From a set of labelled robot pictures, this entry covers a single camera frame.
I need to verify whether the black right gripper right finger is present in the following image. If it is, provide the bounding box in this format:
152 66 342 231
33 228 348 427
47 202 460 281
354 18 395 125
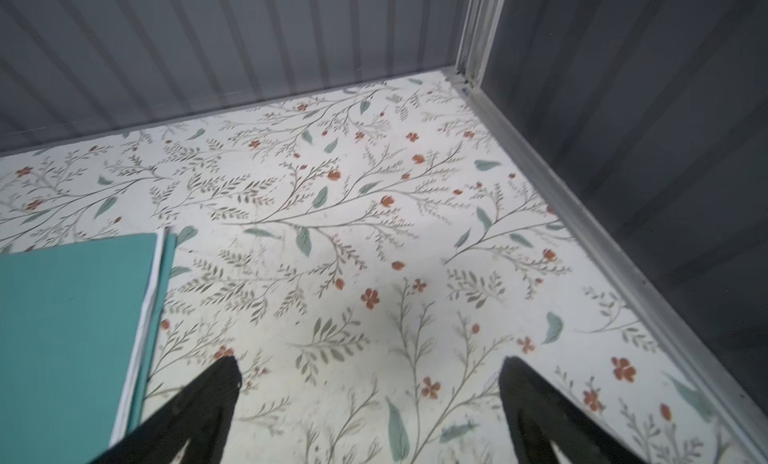
498 357 642 464

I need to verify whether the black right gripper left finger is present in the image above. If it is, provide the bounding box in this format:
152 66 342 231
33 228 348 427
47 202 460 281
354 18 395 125
94 356 242 463

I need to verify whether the teal file folder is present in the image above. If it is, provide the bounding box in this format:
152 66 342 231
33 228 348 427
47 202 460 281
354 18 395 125
1 231 177 463

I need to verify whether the white paper sheet underneath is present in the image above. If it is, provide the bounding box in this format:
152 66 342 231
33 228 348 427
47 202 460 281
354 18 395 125
109 228 167 447

